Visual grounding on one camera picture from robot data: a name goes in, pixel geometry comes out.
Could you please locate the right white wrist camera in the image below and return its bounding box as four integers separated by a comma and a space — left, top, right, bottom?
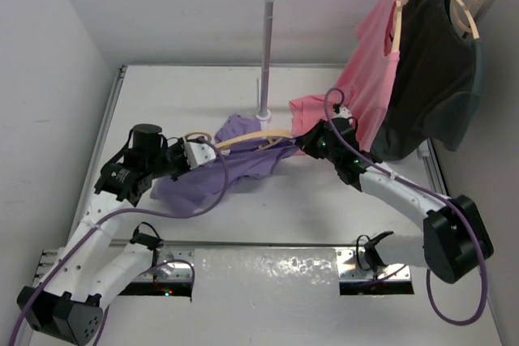
333, 104, 354, 120

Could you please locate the pink t shirt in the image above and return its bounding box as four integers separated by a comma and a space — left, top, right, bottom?
289, 0, 403, 152

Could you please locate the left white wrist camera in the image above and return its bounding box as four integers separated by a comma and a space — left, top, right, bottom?
183, 141, 217, 170

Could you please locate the metal base rail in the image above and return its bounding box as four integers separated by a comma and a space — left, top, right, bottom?
117, 240, 414, 297

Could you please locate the purple cable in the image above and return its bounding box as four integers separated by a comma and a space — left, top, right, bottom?
324, 87, 487, 326
11, 141, 230, 346

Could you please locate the dark grey t shirt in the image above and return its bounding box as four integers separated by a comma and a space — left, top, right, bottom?
371, 0, 484, 160

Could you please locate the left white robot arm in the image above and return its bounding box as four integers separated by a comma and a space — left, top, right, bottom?
9, 124, 195, 345

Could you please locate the beige hanger holding pink shirt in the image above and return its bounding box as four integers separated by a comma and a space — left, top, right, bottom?
391, 0, 409, 53

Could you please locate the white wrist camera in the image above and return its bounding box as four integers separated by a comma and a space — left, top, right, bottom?
333, 104, 354, 120
183, 141, 217, 170

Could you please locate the purple t shirt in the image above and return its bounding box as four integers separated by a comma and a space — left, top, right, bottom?
150, 138, 298, 219

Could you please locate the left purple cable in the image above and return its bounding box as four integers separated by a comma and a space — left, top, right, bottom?
11, 141, 230, 346

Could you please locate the beige hanger holding dark shirt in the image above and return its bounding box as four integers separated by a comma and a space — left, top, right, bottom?
450, 0, 485, 40

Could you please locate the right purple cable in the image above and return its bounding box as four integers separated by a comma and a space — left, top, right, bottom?
324, 87, 487, 326

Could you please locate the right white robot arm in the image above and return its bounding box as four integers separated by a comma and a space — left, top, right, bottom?
296, 117, 494, 284

